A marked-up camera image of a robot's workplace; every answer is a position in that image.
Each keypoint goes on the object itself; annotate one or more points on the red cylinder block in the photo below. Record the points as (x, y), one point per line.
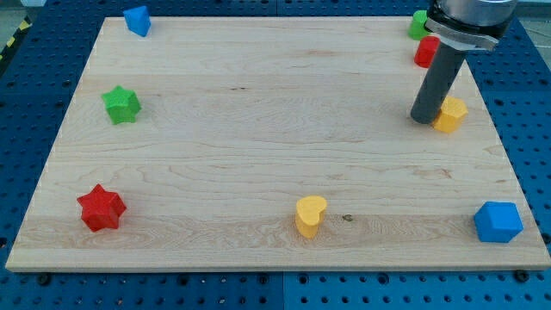
(426, 51)

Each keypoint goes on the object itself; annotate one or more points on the green star block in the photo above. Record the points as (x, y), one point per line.
(122, 105)

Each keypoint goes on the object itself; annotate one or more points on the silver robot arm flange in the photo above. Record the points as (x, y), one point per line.
(467, 25)

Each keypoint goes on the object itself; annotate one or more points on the yellow pentagon block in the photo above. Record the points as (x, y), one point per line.
(451, 115)

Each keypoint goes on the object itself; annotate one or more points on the blue triangle block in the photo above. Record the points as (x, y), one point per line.
(138, 20)

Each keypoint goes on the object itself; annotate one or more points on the green cylinder block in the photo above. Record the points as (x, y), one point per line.
(417, 29)

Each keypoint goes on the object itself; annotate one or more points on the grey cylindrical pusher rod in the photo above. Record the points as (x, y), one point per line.
(437, 82)

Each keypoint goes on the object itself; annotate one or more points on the yellow heart block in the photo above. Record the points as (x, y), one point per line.
(309, 214)

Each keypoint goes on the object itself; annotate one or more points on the blue cube block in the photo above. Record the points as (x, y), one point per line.
(498, 222)

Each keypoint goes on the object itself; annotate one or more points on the red star block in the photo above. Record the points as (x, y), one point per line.
(101, 209)

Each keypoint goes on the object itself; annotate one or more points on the light wooden board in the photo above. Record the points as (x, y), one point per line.
(242, 117)

